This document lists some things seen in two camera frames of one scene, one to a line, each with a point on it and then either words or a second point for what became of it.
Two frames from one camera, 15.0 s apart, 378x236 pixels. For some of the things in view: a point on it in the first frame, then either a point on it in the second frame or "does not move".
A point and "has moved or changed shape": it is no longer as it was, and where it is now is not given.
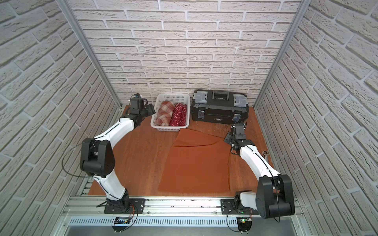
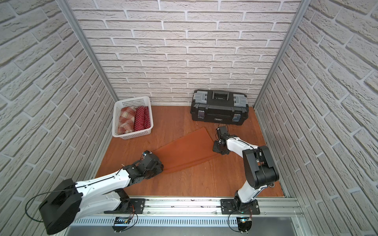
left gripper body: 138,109 to 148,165
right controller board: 244,223 does not move
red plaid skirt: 164,113 has moved or changed shape
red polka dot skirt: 178,117 has moved or changed shape
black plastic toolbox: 222,106 does not move
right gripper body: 229,138 to 217,148
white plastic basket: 176,98 to 133,102
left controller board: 121,220 does not move
